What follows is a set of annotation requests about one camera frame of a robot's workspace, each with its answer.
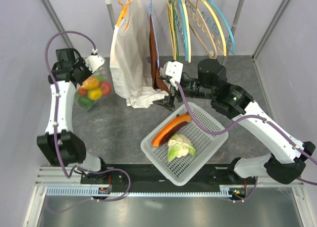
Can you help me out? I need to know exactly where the orange tangerine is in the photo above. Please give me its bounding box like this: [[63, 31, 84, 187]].
[[81, 76, 100, 90]]

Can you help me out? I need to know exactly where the clear dotted zip top bag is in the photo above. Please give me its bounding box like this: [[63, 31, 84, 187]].
[[74, 67, 112, 110]]

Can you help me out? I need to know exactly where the yellow lemon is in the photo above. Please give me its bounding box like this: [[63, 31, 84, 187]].
[[87, 88, 103, 100]]

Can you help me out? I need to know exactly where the red apple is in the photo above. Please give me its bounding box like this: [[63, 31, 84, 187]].
[[99, 81, 111, 96]]

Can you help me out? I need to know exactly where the green bell pepper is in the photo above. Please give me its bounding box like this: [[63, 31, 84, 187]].
[[76, 94, 94, 109]]

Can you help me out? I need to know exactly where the orange carrot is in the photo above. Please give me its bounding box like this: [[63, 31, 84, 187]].
[[77, 89, 87, 95]]

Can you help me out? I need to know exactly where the light green cucumber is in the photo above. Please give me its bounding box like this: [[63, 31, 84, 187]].
[[96, 76, 106, 83]]

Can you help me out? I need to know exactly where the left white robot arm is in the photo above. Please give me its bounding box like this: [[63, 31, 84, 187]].
[[37, 48, 109, 184]]

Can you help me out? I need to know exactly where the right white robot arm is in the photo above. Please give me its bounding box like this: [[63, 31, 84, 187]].
[[154, 58, 316, 184]]

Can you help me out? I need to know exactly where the brown cloth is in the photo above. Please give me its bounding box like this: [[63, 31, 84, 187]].
[[149, 15, 169, 92]]

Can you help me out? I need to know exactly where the orange pumpkin slice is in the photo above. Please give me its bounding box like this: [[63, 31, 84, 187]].
[[152, 113, 192, 147]]

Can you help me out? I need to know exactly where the white t-shirt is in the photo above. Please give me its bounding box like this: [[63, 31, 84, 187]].
[[109, 0, 168, 108]]

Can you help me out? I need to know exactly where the white plastic basket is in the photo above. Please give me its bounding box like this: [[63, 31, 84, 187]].
[[141, 104, 228, 186]]

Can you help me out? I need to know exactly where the white cauliflower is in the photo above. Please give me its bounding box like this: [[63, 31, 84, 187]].
[[167, 133, 196, 162]]

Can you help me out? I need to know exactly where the cream hanger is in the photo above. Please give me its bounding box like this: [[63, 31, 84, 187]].
[[167, 1, 177, 60]]

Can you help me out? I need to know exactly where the orange hanger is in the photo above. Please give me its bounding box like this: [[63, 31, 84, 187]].
[[116, 0, 131, 27]]

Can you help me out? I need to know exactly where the green hanger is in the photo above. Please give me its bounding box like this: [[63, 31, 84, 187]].
[[171, 0, 179, 61]]

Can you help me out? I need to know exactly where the light blue hanger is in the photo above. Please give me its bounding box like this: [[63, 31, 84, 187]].
[[174, 0, 191, 63]]

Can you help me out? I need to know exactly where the yellow plastic hanger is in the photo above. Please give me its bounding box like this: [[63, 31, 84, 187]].
[[192, 0, 235, 58]]

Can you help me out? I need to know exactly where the teal plastic hanger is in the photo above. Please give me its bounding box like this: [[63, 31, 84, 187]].
[[202, 0, 236, 56]]

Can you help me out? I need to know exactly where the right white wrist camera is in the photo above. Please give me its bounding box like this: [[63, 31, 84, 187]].
[[162, 61, 183, 88]]

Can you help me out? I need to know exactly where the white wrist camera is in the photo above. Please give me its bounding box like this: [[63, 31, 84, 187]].
[[162, 61, 183, 88], [84, 49, 106, 74]]

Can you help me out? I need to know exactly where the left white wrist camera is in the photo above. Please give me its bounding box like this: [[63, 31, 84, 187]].
[[84, 49, 106, 74]]

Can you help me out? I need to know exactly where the blue wire hanger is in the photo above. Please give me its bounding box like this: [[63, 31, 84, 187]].
[[149, 0, 160, 68]]

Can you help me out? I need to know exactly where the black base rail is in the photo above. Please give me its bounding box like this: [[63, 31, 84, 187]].
[[75, 163, 256, 192]]

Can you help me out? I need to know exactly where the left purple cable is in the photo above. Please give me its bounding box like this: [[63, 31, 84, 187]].
[[44, 30, 132, 214]]

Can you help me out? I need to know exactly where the purple cable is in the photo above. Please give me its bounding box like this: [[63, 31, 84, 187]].
[[44, 30, 132, 214], [174, 81, 317, 203]]

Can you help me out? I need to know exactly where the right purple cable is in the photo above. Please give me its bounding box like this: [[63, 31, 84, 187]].
[[174, 81, 317, 203]]

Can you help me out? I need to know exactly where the white slotted cable duct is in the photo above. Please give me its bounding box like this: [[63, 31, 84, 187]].
[[46, 186, 232, 197]]

